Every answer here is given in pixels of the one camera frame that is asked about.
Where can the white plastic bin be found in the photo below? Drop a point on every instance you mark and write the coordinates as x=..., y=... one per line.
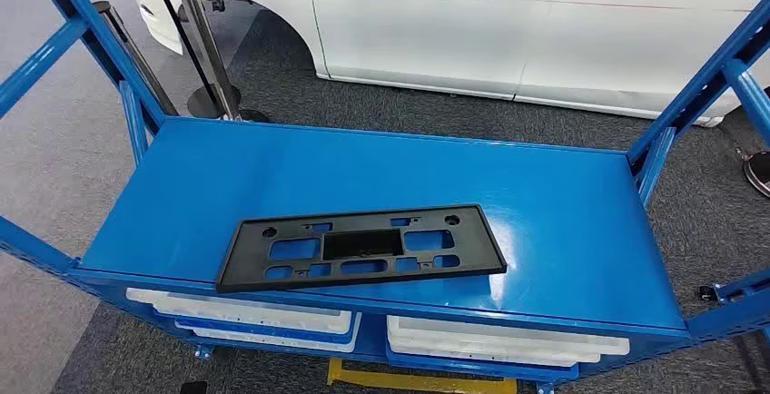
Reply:
x=240, y=313
x=289, y=344
x=481, y=340

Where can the black plastic license plate frame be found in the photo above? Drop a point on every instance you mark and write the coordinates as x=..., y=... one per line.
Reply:
x=246, y=265

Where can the white car with red stripe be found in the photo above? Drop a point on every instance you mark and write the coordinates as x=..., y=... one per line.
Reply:
x=421, y=36

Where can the dark stanchion post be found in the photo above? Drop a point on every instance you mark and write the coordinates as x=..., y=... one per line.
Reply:
x=129, y=48

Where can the black robot foot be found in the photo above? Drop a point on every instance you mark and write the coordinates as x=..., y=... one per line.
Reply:
x=194, y=388

